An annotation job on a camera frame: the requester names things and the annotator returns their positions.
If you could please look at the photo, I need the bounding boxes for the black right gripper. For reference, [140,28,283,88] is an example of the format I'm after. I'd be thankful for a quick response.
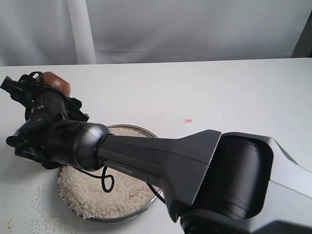
[18,85,89,137]

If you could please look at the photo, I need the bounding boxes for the brown wooden cup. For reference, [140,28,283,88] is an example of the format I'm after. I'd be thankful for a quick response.
[43,72,71,97]

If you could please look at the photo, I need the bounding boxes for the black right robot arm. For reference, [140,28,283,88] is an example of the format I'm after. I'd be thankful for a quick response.
[10,85,312,234]

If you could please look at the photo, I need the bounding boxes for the rice in steel tray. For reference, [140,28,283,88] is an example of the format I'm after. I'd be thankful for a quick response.
[58,127,161,219]

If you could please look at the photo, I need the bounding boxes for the spilled rice grains on table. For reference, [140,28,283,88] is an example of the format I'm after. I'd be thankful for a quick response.
[4,180,79,234]

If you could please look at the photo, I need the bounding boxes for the white backdrop curtain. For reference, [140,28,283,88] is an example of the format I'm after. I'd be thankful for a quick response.
[0,0,312,66]

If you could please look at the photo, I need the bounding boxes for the round steel tray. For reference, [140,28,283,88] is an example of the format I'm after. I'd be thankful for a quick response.
[57,124,164,223]

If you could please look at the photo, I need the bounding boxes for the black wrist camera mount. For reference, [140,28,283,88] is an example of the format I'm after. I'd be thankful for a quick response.
[0,71,45,162]

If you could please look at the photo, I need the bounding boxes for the black cable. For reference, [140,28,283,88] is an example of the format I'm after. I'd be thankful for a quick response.
[80,167,169,205]

